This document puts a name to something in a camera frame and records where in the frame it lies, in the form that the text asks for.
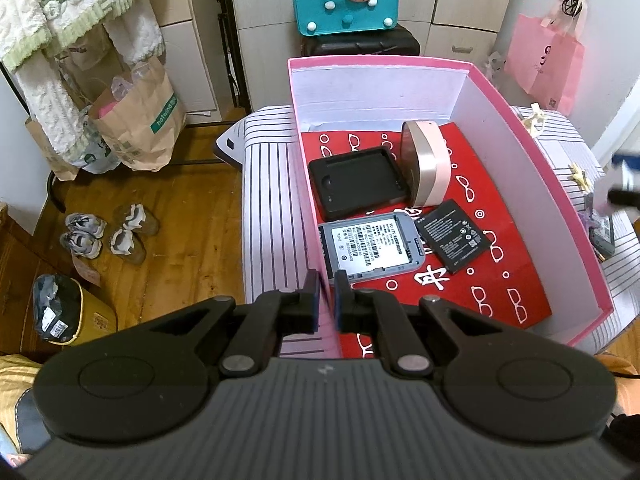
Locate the light wooden cabinet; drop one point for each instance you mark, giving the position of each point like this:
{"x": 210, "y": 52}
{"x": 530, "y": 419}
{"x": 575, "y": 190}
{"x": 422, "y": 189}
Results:
{"x": 185, "y": 50}

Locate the pink beige compact case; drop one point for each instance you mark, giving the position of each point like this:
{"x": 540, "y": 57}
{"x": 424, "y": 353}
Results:
{"x": 430, "y": 165}

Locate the pink shopping bag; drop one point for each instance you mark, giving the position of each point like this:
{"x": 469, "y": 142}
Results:
{"x": 545, "y": 60}

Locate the brown paper bag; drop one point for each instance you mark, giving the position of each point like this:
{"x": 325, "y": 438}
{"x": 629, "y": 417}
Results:
{"x": 50, "y": 155}

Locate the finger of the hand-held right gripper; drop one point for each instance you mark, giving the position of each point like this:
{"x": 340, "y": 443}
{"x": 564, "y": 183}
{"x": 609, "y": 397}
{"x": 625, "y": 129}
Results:
{"x": 625, "y": 160}
{"x": 625, "y": 196}

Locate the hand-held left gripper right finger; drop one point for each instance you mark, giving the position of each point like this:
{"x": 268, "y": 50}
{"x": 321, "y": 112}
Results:
{"x": 341, "y": 305}

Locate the yellow starfish hair clip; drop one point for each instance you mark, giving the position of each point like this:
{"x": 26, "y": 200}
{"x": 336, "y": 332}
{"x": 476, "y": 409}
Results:
{"x": 580, "y": 176}

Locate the black battery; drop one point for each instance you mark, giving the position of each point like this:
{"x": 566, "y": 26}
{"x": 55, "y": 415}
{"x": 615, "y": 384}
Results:
{"x": 450, "y": 237}

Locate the yellow waste bin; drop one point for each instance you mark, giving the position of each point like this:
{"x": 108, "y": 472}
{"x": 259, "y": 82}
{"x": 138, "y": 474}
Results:
{"x": 97, "y": 317}

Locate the green printed plastic bag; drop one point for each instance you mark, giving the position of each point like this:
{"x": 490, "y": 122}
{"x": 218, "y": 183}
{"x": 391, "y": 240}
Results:
{"x": 92, "y": 150}

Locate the white green blanket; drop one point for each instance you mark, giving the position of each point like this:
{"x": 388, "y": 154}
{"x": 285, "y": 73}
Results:
{"x": 30, "y": 60}

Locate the brown white shoe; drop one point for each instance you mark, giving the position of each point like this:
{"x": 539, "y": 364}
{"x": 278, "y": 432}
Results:
{"x": 136, "y": 217}
{"x": 126, "y": 246}

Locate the paper bag with green label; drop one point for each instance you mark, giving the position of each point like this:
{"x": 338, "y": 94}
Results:
{"x": 145, "y": 125}

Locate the pink cardboard box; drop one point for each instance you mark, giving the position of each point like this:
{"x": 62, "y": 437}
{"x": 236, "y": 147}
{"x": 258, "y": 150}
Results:
{"x": 500, "y": 125}

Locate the black suitcase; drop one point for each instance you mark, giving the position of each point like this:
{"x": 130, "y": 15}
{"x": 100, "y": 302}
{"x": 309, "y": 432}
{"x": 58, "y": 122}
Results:
{"x": 360, "y": 45}

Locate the grey phone with label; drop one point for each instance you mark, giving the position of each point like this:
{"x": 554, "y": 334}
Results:
{"x": 370, "y": 245}

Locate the grey sneaker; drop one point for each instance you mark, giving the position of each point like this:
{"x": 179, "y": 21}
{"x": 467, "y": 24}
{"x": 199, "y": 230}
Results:
{"x": 80, "y": 246}
{"x": 85, "y": 225}

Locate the black clothes rack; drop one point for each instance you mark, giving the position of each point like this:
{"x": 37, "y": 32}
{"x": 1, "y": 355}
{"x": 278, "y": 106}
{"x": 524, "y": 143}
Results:
{"x": 222, "y": 0}

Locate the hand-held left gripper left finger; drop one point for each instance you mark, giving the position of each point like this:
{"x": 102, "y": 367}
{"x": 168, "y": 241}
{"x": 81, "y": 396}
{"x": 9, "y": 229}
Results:
{"x": 312, "y": 305}

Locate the beige wardrobe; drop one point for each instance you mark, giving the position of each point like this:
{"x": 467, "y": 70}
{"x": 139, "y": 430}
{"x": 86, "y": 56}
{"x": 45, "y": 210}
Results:
{"x": 450, "y": 10}

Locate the black silicone case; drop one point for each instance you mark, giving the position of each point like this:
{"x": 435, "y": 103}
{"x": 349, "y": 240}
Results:
{"x": 350, "y": 185}

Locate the black bin liner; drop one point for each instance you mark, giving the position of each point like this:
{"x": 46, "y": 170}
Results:
{"x": 52, "y": 305}

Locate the white plastic bag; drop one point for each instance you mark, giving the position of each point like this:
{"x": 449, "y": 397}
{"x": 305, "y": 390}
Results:
{"x": 492, "y": 64}

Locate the crumpled clear plastic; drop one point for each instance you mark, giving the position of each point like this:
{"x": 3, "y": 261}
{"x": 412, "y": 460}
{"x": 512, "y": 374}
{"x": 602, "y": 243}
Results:
{"x": 125, "y": 85}

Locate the white door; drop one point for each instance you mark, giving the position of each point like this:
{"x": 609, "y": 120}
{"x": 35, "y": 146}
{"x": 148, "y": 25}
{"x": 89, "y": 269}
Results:
{"x": 625, "y": 120}

